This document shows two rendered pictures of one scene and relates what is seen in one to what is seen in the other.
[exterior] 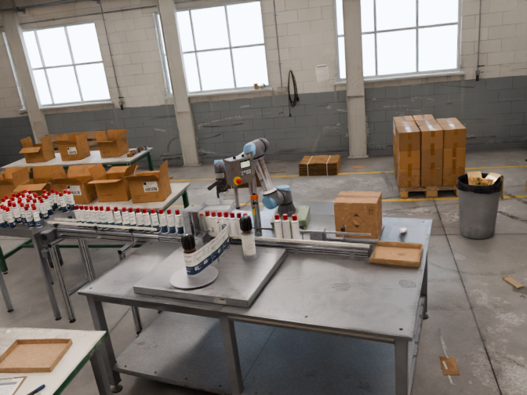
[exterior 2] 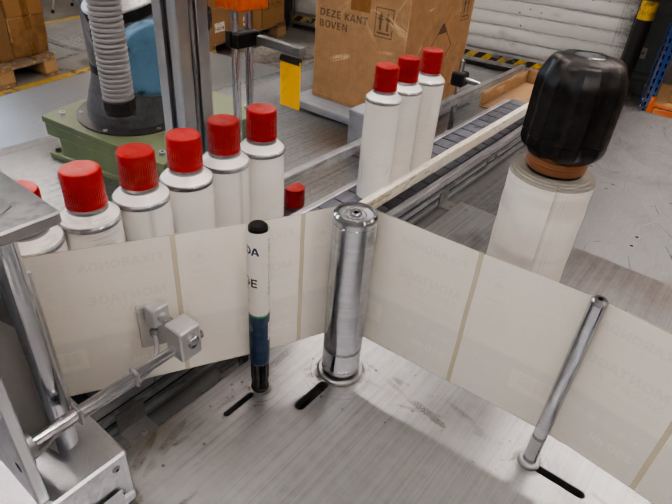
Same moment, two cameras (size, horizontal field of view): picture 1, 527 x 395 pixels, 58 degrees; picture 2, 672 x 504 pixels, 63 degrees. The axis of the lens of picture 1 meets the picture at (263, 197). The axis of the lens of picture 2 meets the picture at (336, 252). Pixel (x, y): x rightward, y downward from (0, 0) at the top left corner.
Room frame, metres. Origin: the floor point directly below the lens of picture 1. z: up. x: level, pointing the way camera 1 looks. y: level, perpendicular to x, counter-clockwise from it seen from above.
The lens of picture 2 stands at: (2.98, 0.68, 1.30)
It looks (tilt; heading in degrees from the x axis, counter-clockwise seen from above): 35 degrees down; 282
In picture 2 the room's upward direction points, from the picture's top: 5 degrees clockwise
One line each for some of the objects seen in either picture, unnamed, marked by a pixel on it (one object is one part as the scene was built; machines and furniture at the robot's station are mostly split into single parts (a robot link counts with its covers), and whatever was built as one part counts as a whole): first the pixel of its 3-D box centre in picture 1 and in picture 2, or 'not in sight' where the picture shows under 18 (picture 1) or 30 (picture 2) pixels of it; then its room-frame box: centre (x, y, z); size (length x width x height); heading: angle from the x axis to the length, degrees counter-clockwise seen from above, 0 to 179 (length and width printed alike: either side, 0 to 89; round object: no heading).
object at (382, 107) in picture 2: (278, 227); (379, 135); (3.09, -0.08, 0.98); 0.05 x 0.05 x 0.20
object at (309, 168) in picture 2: (294, 230); (394, 127); (3.08, -0.19, 0.96); 1.07 x 0.01 x 0.01; 66
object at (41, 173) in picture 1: (39, 186); not in sight; (5.04, 2.43, 0.97); 0.44 x 0.38 x 0.37; 171
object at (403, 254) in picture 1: (396, 253); (551, 99); (2.76, -0.82, 0.85); 0.30 x 0.26 x 0.04; 66
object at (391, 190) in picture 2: (291, 240); (428, 169); (3.01, -0.16, 0.91); 1.07 x 0.01 x 0.02; 66
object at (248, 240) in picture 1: (247, 237); (543, 200); (2.88, 0.13, 1.03); 0.09 x 0.09 x 0.30
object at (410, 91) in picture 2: (286, 228); (400, 124); (3.07, -0.14, 0.98); 0.05 x 0.05 x 0.20
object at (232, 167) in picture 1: (238, 170); not in sight; (3.29, 0.15, 1.38); 0.17 x 0.10 x 0.19; 121
